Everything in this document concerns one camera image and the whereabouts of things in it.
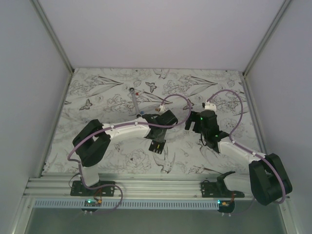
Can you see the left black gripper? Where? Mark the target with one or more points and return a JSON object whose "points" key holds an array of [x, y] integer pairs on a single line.
{"points": [[160, 138]]}

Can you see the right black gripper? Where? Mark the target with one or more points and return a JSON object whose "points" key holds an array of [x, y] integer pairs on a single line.
{"points": [[195, 117]]}

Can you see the black fuse box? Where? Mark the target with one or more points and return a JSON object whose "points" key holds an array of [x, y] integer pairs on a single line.
{"points": [[153, 147]]}

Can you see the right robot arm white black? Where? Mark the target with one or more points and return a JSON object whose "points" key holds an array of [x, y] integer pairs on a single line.
{"points": [[267, 179]]}

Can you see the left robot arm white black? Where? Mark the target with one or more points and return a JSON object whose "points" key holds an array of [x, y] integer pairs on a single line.
{"points": [[94, 139]]}

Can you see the silver combination wrench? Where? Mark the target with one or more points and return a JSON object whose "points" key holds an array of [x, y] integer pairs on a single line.
{"points": [[134, 100]]}

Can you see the right controller board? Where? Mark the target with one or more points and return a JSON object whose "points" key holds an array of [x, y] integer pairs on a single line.
{"points": [[226, 206]]}

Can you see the controller board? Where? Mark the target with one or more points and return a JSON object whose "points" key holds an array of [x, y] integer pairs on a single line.
{"points": [[93, 202], [226, 206]]}

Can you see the left controller board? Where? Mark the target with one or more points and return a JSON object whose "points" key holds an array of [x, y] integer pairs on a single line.
{"points": [[93, 202]]}

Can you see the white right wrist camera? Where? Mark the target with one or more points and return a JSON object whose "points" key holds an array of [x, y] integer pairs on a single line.
{"points": [[209, 106]]}

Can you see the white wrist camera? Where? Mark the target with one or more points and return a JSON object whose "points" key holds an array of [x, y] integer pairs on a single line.
{"points": [[161, 109], [209, 106]]}

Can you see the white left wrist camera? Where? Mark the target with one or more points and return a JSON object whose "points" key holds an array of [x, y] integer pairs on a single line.
{"points": [[161, 109]]}

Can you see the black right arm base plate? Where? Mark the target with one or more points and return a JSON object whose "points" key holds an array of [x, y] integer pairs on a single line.
{"points": [[218, 190]]}

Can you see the white slotted cable duct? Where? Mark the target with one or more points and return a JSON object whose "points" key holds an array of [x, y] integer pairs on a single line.
{"points": [[130, 204]]}

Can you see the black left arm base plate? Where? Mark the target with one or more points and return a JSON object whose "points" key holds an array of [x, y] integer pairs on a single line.
{"points": [[102, 188]]}

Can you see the aluminium mounting rail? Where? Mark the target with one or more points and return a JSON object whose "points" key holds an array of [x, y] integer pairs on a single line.
{"points": [[136, 186]]}

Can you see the right aluminium frame post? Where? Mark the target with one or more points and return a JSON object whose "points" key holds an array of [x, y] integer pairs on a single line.
{"points": [[267, 36]]}

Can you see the aluminium frame post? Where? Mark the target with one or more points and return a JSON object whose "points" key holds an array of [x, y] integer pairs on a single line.
{"points": [[51, 33], [267, 36]]}

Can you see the left aluminium frame post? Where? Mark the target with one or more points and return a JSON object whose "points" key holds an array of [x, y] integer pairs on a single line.
{"points": [[51, 33]]}

